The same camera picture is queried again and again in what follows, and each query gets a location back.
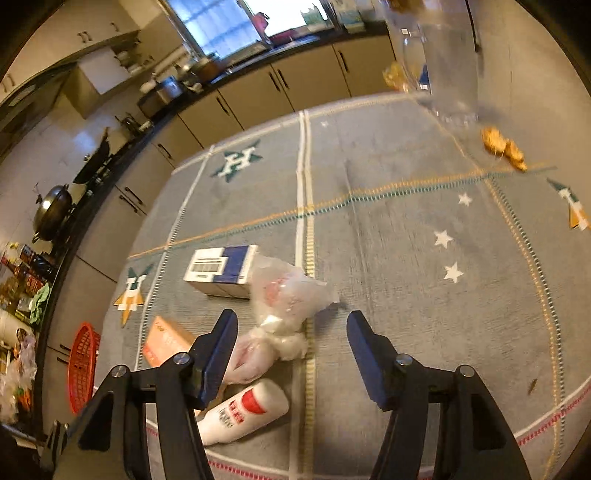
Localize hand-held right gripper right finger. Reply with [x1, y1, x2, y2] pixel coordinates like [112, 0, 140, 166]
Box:
[346, 310, 532, 480]

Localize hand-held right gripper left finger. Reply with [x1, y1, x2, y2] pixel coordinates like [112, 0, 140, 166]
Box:
[53, 309, 239, 480]

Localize clear plastic bag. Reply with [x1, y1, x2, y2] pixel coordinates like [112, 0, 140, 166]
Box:
[224, 254, 340, 384]

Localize red plastic basket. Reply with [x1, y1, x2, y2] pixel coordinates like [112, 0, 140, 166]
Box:
[68, 322, 101, 415]

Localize small orange box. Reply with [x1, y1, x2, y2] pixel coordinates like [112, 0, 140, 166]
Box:
[142, 315, 208, 370]

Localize white plastic bottle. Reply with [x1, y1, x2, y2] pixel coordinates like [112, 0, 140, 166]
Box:
[196, 378, 291, 446]

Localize white and blue box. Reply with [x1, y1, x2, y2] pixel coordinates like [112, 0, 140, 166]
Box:
[183, 244, 259, 300]

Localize grey star-print tablecloth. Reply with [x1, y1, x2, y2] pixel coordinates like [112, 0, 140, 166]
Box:
[95, 90, 591, 480]

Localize green cloth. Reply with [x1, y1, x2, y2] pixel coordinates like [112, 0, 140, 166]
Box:
[30, 282, 51, 324]

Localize pile of clear bags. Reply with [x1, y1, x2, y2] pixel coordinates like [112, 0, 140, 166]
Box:
[0, 332, 38, 423]

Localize row of condiment bottles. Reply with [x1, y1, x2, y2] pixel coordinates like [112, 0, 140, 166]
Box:
[0, 242, 58, 324]

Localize lidded metal wok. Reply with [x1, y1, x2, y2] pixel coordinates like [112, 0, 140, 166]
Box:
[31, 184, 77, 243]

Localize beige lower kitchen cabinets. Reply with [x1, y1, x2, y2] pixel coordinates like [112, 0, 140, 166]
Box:
[44, 34, 398, 416]

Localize silver rice cooker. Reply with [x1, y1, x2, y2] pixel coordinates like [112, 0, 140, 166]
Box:
[137, 76, 184, 116]

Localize stacked cooking pots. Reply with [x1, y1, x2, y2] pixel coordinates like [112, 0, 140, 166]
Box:
[182, 53, 222, 84]

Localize yellow plastic bag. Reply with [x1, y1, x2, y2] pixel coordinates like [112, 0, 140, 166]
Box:
[382, 62, 409, 90]

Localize range hood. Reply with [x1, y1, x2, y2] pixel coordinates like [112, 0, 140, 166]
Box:
[0, 74, 70, 139]

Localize clear plastic pitcher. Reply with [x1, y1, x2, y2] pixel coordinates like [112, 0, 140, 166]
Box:
[385, 0, 481, 127]

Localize black kitchen countertop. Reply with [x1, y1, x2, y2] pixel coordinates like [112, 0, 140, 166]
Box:
[28, 23, 389, 352]

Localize kitchen window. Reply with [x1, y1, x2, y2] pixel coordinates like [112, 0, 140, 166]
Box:
[166, 0, 324, 58]

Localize green and white carton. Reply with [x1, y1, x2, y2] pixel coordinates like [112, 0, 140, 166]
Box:
[337, 0, 375, 28]

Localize beige upper kitchen cabinet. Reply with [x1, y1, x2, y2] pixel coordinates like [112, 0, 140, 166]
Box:
[0, 0, 158, 95]

